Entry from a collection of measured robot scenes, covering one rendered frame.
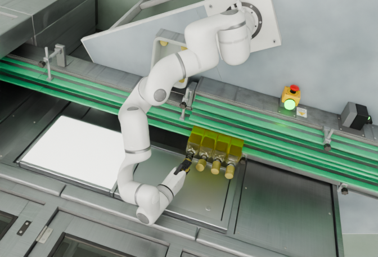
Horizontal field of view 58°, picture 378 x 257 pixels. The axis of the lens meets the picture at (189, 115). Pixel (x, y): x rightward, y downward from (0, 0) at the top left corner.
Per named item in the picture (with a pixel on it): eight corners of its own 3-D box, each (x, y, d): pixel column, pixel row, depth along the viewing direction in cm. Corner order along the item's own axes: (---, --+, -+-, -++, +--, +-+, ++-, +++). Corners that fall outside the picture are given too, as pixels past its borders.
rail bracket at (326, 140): (319, 129, 146) (320, 149, 136) (327, 116, 142) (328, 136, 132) (328, 131, 146) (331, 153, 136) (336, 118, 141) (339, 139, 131)
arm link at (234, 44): (226, 52, 126) (220, 70, 113) (221, 16, 119) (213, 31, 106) (253, 49, 123) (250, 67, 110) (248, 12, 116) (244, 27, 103)
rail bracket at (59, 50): (64, 61, 172) (38, 84, 154) (62, 30, 161) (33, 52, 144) (73, 63, 171) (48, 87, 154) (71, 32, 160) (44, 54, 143)
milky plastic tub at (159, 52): (155, 70, 165) (149, 80, 158) (160, 27, 151) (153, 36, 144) (189, 80, 163) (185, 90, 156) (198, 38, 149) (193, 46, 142)
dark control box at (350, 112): (340, 114, 154) (341, 125, 148) (347, 100, 149) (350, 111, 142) (358, 119, 153) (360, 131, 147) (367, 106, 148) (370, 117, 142)
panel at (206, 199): (60, 117, 168) (16, 166, 142) (59, 112, 166) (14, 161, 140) (238, 171, 159) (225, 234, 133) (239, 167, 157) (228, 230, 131)
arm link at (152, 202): (124, 191, 112) (147, 197, 107) (143, 171, 120) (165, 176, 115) (137, 224, 119) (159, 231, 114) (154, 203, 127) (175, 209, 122)
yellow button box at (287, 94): (279, 97, 157) (279, 106, 151) (285, 84, 152) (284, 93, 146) (295, 102, 156) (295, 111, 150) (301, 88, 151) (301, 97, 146)
